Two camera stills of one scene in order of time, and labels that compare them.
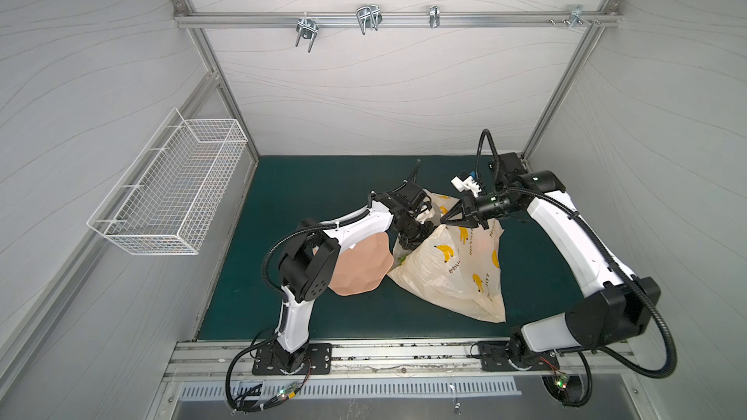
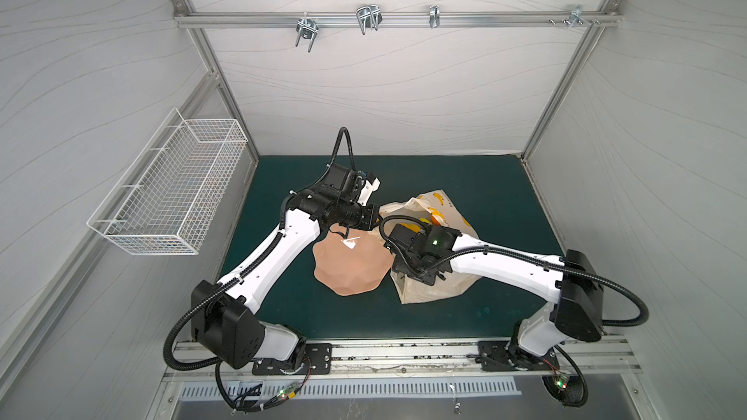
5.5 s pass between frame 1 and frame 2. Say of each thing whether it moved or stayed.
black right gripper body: moved
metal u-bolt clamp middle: stayed
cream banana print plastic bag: moved
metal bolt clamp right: stayed
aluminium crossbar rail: stayed
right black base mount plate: stayed
